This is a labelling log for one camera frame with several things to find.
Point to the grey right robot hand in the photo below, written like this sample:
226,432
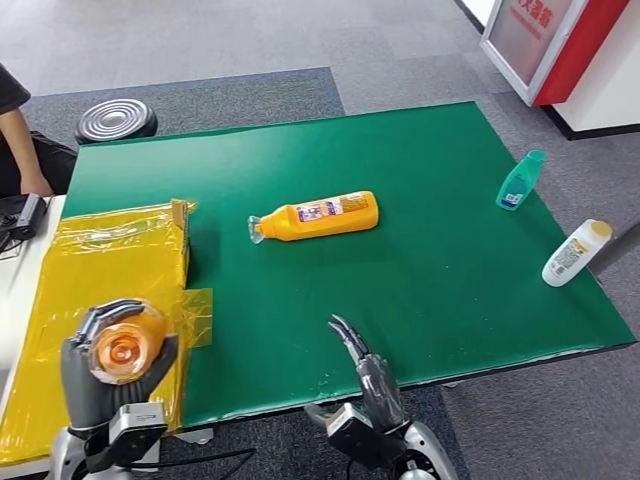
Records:
377,391

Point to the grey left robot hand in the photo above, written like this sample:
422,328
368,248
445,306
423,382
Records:
82,397

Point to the orange bottle with printed label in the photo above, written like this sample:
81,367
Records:
324,222
125,348

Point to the person's forearm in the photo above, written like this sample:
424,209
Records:
17,142

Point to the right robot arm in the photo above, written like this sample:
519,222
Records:
425,450

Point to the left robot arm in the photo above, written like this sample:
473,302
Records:
63,457

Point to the teal plastic bottle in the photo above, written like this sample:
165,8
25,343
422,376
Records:
518,185

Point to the white bottle with yellow cap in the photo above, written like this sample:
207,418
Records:
570,255

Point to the green table mat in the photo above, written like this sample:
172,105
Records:
400,298

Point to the cardboard box in yellow film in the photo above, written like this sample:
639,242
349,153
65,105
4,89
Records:
100,265

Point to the white table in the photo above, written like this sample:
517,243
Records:
15,291

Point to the black device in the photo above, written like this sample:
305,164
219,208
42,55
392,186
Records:
27,215

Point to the person's hand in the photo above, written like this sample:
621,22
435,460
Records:
36,187

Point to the person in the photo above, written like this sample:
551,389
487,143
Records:
50,162

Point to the black stool with ringed seat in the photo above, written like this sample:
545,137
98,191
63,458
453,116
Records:
115,122

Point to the red and white sign board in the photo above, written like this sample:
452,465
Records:
540,40

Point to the white cabinet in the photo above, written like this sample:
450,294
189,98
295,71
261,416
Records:
605,79

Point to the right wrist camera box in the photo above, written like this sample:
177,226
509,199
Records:
350,434

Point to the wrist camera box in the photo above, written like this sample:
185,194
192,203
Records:
350,434
135,424

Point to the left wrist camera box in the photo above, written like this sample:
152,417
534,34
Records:
135,424

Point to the grey metal table bracket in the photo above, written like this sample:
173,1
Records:
198,436

